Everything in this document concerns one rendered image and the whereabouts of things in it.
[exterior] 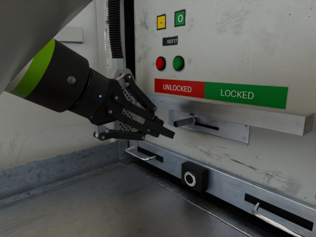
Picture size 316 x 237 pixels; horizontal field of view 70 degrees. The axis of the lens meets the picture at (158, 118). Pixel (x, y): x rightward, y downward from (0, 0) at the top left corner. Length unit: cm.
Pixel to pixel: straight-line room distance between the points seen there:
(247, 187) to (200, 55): 27
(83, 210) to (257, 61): 44
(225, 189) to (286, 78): 24
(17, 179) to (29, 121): 19
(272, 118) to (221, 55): 16
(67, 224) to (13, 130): 36
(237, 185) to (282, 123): 16
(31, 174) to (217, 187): 43
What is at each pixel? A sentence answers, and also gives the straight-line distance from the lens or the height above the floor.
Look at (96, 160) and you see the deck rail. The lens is 68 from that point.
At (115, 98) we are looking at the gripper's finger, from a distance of 39.
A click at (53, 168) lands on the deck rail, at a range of 64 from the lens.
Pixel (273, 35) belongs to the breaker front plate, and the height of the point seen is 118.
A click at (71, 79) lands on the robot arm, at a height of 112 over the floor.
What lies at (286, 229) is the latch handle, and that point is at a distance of 42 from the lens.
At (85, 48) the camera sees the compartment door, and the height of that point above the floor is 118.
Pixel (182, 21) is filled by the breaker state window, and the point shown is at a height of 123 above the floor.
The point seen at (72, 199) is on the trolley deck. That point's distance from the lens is 57.
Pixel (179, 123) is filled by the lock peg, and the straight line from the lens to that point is 48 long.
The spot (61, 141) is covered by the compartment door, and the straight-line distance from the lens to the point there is 76.
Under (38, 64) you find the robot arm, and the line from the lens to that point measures 31.
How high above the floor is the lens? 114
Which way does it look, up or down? 13 degrees down
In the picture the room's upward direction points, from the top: straight up
